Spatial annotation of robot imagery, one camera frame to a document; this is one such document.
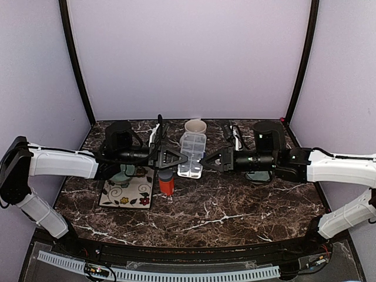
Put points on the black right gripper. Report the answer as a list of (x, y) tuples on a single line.
[(229, 163)]

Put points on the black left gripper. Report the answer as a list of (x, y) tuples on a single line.
[(157, 155)]

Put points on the white ceramic mug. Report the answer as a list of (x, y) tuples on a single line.
[(195, 126)]

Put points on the green bowl right side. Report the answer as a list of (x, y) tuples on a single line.
[(259, 177)]

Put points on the black frame post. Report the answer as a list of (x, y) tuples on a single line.
[(70, 43), (308, 42)]

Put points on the green bowl on plate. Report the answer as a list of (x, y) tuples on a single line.
[(124, 176)]

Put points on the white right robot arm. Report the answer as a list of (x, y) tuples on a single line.
[(304, 165)]

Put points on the black right frame post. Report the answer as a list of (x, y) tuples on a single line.
[(308, 42)]

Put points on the black left frame post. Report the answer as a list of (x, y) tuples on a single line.
[(70, 43)]

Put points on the orange bottle with grey lid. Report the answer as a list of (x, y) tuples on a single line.
[(166, 182)]

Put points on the clear plastic pill organizer box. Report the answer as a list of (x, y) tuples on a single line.
[(193, 146)]

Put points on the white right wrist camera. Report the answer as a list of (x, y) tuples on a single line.
[(231, 135)]

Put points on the white slotted cable duct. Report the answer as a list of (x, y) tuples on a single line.
[(136, 271)]

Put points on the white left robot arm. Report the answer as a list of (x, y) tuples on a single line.
[(24, 160)]

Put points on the floral square plate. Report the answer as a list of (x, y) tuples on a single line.
[(135, 195)]

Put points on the black front table rail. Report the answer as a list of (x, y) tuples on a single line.
[(284, 252)]

